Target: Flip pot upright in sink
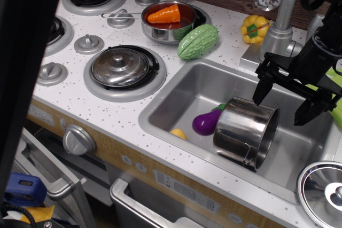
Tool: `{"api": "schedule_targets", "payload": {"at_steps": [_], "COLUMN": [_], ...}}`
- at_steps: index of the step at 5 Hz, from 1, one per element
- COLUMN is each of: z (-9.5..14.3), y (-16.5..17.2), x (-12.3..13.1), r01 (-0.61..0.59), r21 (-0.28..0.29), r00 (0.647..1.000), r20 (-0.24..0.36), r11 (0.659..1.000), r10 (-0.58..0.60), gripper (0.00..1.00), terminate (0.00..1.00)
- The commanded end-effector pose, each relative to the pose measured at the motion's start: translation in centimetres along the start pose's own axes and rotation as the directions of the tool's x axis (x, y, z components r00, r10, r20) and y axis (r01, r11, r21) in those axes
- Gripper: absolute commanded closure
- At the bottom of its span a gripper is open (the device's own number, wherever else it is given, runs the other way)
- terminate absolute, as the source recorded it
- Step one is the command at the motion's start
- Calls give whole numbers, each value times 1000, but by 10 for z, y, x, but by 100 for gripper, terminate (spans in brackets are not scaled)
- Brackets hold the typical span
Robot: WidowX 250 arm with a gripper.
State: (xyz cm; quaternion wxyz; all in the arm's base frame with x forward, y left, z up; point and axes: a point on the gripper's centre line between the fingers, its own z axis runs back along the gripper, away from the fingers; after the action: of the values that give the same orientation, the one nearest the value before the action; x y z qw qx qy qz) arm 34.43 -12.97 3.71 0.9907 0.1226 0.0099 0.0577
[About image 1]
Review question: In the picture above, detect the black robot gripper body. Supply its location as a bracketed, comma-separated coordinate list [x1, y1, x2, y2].
[256, 35, 341, 98]

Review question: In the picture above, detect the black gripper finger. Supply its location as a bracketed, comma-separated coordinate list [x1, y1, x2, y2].
[294, 99, 329, 125]
[252, 76, 273, 105]

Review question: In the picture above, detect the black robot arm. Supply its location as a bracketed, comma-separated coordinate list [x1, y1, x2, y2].
[252, 0, 341, 125]

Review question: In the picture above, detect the steel pot in sink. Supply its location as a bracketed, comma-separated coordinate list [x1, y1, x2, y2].
[213, 97, 280, 172]

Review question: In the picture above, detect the grey toy sink basin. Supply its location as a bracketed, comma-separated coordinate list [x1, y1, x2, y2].
[138, 59, 341, 203]

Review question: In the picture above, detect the steel pot lid on burner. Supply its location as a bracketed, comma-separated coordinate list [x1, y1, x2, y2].
[91, 48, 149, 87]

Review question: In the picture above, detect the green cloth at right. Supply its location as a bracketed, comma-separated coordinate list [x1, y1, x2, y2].
[305, 67, 341, 123]

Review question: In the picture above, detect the grey toy faucet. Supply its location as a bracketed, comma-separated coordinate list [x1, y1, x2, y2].
[239, 0, 303, 71]

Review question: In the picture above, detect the yellow toy bell pepper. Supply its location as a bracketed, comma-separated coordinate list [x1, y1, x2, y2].
[240, 15, 271, 45]

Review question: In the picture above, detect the purple toy eggplant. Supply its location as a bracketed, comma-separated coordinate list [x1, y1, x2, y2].
[192, 104, 226, 136]

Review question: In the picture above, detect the green toy bitter gourd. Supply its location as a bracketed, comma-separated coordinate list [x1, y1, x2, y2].
[177, 24, 219, 60]

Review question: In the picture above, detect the steel lid at right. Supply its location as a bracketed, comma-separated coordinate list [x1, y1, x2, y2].
[297, 161, 341, 227]

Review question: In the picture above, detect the back right stove burner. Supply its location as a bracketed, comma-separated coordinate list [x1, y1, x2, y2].
[192, 5, 212, 28]

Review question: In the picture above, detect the yellow toy corn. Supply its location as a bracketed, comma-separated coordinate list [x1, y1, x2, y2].
[170, 129, 188, 140]

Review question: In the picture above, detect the orange toy carrot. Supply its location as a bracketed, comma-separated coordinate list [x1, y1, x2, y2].
[147, 4, 181, 24]

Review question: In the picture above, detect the small steel saucepan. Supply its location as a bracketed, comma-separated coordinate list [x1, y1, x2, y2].
[102, 1, 197, 45]

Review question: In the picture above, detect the front right stove burner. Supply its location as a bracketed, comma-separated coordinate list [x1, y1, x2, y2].
[83, 45, 166, 103]

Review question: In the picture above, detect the grey stove knob centre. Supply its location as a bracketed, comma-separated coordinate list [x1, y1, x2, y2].
[107, 9, 135, 29]

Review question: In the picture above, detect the grey stove knob middle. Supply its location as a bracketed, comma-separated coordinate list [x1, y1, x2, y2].
[74, 34, 104, 54]

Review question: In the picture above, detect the grey oven dial knob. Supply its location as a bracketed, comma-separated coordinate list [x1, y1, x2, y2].
[63, 124, 96, 156]

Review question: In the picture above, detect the grey stove knob left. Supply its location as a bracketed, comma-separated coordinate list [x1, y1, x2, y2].
[36, 62, 68, 87]

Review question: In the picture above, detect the blue clamp tool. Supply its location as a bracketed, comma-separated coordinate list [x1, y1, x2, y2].
[4, 172, 47, 207]

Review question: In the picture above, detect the grey dishwasher door handle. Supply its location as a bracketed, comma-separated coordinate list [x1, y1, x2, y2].
[110, 178, 202, 227]

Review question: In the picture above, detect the grey oven door handle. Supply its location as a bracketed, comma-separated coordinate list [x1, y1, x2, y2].
[14, 128, 87, 202]

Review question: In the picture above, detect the black foreground post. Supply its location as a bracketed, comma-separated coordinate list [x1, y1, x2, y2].
[1, 0, 59, 194]

